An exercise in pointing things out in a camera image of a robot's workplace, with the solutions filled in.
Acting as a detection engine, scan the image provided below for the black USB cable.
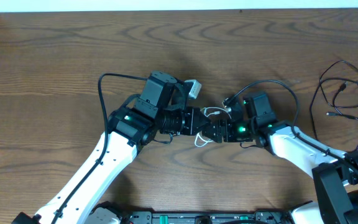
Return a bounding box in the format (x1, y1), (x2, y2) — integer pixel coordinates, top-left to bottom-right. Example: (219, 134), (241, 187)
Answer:
(309, 60), (358, 152)

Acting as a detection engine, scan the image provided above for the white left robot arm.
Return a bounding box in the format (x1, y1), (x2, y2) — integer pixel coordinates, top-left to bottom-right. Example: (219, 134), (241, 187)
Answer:
(13, 71), (211, 223)

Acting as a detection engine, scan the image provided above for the white USB cable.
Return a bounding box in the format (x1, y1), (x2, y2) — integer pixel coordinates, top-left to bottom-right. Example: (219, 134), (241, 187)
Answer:
(193, 106), (232, 148)

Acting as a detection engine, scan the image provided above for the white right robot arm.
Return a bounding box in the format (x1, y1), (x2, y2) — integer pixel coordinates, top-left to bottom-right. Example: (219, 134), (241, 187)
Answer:
(202, 91), (358, 223)

